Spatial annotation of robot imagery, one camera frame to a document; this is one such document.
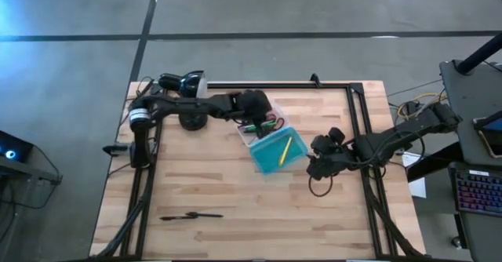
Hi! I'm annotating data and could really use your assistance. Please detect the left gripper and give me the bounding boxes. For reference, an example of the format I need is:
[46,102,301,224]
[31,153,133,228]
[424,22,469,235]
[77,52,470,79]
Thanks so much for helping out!
[238,89,274,140]

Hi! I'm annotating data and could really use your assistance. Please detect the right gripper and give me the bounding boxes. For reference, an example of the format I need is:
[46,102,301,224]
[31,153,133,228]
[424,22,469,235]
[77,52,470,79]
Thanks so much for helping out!
[305,135,356,181]

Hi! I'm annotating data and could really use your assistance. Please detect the green marker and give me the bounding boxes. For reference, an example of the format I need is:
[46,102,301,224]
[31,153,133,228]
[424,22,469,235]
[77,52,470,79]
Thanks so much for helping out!
[243,121,278,134]

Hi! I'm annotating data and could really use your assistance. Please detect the red and black scissors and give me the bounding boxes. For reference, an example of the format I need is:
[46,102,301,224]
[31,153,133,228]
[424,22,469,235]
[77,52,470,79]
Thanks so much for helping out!
[263,111,286,132]

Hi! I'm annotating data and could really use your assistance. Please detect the clear box with blue lid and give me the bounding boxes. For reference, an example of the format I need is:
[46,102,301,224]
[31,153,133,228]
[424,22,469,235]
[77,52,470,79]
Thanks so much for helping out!
[234,103,310,176]

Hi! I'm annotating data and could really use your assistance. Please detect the yellow pencil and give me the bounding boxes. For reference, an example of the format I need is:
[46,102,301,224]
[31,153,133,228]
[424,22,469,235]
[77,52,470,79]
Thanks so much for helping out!
[278,135,293,168]

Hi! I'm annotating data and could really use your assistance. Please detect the black pen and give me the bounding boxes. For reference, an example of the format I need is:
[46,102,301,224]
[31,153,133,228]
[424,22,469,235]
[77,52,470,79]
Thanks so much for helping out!
[184,211,224,220]
[159,213,197,222]

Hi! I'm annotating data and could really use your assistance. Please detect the black desk lamp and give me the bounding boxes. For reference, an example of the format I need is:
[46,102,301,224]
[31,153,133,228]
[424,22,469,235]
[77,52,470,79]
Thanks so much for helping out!
[157,70,209,132]

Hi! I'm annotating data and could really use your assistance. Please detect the white paper sheet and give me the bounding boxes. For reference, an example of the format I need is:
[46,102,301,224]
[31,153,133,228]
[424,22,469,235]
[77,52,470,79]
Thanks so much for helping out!
[402,151,427,199]

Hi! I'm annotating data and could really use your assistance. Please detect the black desk base bar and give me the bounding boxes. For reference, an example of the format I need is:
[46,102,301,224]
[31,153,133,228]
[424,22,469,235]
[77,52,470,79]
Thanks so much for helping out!
[405,140,464,184]

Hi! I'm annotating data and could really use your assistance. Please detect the backlit computer keyboard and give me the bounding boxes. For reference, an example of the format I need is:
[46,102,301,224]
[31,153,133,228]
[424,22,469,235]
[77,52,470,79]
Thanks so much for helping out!
[454,170,502,217]

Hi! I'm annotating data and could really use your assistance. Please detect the tablet computer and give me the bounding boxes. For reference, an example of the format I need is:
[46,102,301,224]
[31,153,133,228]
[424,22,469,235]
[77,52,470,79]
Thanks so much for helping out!
[472,111,502,159]

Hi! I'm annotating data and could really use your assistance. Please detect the dark grey desk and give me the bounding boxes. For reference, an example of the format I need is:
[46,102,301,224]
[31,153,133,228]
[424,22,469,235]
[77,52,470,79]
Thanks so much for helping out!
[449,162,502,262]

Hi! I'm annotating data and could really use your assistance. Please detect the black pole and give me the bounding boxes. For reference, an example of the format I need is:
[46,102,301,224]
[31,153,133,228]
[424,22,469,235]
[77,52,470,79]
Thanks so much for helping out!
[457,32,502,75]

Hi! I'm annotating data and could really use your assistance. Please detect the black device with blue light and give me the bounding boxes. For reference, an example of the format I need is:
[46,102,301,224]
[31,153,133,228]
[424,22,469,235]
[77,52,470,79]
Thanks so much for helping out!
[0,130,35,163]

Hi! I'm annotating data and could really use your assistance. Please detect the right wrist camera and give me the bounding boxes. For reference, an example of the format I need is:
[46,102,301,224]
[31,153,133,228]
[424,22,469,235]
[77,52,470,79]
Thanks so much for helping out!
[328,126,347,144]

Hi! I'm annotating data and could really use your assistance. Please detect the right wrist camera cable loop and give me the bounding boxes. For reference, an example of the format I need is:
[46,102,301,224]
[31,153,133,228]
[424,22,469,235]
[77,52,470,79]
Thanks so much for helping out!
[307,174,335,198]

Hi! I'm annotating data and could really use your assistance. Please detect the black aluminium table frame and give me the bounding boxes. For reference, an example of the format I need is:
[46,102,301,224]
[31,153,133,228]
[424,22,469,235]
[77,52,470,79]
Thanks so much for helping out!
[117,81,397,261]

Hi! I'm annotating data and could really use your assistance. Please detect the black cable sleeve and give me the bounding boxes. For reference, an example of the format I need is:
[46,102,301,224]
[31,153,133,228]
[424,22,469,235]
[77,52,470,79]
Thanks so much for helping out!
[366,191,427,260]
[92,175,152,260]

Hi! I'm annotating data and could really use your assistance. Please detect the yellow and grey cable bundle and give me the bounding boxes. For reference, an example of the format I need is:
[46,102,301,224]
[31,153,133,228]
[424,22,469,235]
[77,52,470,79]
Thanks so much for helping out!
[387,79,450,132]

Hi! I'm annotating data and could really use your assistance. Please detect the black lamp cable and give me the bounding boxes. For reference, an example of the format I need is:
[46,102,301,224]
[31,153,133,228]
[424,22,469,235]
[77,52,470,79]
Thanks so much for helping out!
[127,76,156,112]

